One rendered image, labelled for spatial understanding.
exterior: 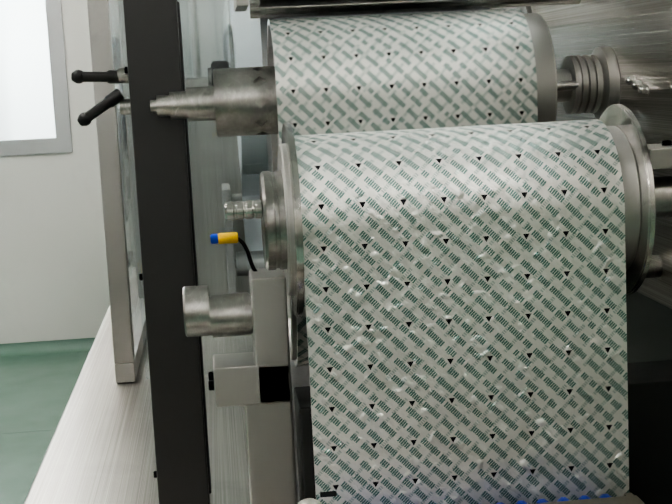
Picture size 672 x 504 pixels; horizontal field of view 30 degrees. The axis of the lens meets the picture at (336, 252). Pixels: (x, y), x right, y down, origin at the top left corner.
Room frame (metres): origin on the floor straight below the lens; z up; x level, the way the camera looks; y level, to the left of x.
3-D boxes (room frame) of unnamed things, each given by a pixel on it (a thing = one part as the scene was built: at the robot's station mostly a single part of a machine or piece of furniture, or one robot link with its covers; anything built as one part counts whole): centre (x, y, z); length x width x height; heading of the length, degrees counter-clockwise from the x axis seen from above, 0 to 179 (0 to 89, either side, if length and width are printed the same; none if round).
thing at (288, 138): (0.94, 0.03, 1.25); 0.15 x 0.01 x 0.15; 5
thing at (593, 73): (1.22, -0.24, 1.33); 0.07 x 0.07 x 0.07; 5
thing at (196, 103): (1.18, 0.14, 1.33); 0.06 x 0.03 x 0.03; 95
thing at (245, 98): (1.19, 0.08, 1.33); 0.06 x 0.06 x 0.06; 5
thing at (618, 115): (0.97, -0.22, 1.25); 0.15 x 0.01 x 0.15; 5
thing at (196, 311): (0.97, 0.11, 1.18); 0.04 x 0.02 x 0.04; 5
